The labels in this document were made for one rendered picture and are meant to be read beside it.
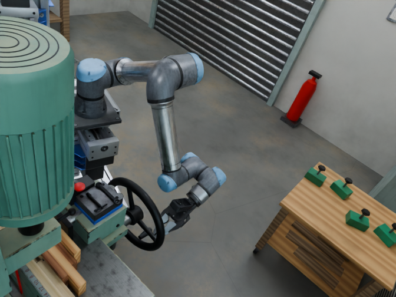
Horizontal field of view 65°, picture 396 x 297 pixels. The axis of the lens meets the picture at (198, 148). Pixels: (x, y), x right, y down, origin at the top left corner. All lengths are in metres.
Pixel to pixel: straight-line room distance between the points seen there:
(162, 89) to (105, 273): 0.58
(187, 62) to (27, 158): 0.74
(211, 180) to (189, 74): 0.42
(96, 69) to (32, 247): 0.81
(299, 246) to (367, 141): 1.69
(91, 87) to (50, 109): 0.93
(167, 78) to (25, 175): 0.65
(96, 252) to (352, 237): 1.39
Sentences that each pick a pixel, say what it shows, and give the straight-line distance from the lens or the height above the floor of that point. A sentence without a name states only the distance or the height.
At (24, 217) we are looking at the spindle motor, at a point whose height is 1.22.
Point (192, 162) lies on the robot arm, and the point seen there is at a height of 0.88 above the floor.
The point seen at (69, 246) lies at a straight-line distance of 0.89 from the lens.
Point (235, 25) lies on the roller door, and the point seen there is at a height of 0.60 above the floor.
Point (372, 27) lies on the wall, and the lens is 3.30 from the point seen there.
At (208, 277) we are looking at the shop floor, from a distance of 2.02.
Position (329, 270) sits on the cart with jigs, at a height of 0.18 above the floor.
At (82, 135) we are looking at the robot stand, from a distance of 1.49.
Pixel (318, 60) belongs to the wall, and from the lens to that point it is 3.47.
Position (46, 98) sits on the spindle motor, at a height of 1.47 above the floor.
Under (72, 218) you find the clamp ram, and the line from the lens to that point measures 0.94.
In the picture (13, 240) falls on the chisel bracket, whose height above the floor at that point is 1.07.
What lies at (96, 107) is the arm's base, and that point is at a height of 0.87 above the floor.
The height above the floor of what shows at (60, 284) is 0.94.
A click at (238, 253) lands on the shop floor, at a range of 2.17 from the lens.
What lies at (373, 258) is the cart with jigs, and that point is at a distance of 1.92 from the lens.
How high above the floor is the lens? 1.73
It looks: 40 degrees down
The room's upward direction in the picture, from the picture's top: 19 degrees clockwise
